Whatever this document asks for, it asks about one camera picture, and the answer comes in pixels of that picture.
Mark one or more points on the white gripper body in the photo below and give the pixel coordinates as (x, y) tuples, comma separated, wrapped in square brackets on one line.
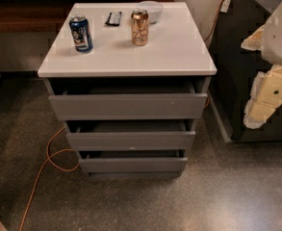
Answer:
[(280, 36)]

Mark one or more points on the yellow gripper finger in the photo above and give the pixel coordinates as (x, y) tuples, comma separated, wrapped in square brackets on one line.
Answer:
[(254, 41), (265, 97)]

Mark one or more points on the black remote control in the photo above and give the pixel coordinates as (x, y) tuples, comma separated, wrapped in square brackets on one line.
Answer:
[(114, 19)]

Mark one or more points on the brown wooden bench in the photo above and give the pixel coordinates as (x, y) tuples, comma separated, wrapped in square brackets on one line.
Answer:
[(41, 15)]

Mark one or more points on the grey bottom drawer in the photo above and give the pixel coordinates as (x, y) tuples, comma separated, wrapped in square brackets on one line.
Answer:
[(131, 161)]

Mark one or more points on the grey drawer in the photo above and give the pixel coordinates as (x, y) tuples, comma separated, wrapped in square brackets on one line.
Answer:
[(129, 135), (128, 106), (131, 161)]

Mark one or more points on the gold soda can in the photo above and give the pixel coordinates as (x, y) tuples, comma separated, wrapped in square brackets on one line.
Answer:
[(139, 27)]

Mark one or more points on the white bowl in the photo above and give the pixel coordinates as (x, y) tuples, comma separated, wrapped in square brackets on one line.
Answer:
[(154, 10)]

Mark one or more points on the blue soda can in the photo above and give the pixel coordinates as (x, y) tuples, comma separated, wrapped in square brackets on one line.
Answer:
[(80, 31)]

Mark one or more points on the dark grey counter cabinet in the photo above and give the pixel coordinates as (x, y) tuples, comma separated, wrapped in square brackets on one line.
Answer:
[(237, 68)]

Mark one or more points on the white cable tag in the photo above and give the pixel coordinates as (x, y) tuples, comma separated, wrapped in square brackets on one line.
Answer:
[(225, 5)]

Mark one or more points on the grey top drawer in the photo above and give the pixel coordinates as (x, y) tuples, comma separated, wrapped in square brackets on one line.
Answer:
[(128, 106)]

